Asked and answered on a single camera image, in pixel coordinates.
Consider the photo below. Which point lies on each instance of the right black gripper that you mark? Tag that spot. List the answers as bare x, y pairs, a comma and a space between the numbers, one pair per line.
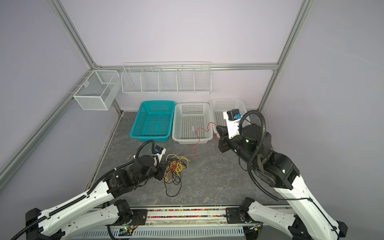
225, 147

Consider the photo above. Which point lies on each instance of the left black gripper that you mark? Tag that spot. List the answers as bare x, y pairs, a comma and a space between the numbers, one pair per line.
162, 167

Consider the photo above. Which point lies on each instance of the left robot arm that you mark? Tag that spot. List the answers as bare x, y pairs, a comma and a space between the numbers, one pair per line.
97, 206

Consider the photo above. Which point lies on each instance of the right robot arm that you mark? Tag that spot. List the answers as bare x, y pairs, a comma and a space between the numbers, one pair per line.
278, 177

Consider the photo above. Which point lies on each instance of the right white plastic basket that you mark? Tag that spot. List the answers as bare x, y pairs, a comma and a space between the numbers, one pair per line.
221, 105

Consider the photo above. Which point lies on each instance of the white plastic basket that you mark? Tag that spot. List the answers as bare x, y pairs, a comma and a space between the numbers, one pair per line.
221, 105
192, 123

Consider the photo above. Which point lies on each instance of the middle white plastic basket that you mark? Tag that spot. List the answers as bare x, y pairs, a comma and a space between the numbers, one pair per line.
192, 123

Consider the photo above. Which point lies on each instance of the teal plastic basket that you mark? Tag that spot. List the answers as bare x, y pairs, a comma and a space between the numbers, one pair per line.
153, 121

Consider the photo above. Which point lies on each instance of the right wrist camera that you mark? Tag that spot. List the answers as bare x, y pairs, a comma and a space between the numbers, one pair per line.
232, 118

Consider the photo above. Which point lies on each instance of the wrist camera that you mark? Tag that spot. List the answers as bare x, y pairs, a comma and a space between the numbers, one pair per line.
158, 153
232, 118

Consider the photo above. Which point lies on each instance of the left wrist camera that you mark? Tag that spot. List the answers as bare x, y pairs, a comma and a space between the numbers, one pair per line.
158, 153

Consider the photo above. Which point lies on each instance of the front aluminium rail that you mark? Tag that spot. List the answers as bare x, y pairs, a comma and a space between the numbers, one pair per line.
189, 217

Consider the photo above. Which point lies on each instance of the white wire wall shelf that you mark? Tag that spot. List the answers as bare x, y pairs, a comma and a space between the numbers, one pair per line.
167, 78

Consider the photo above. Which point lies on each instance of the aluminium cage frame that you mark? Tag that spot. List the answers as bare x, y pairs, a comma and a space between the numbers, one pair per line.
11, 168

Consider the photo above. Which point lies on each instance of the white slotted cable duct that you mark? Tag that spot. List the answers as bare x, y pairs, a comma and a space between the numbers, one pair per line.
180, 233

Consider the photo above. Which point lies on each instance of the white mesh wall box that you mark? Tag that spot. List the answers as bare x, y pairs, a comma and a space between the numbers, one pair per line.
98, 90

